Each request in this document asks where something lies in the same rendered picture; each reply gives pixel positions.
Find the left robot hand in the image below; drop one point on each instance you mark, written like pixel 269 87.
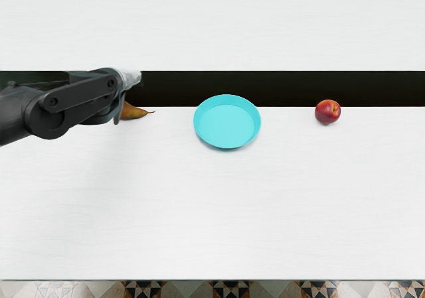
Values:
pixel 127 78

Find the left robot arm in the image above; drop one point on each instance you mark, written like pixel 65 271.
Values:
pixel 50 109

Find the turquoise plate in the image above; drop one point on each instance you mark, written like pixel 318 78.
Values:
pixel 225 122

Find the brown pear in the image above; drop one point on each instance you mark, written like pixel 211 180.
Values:
pixel 133 113

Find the red apple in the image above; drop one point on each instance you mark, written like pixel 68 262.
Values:
pixel 327 111

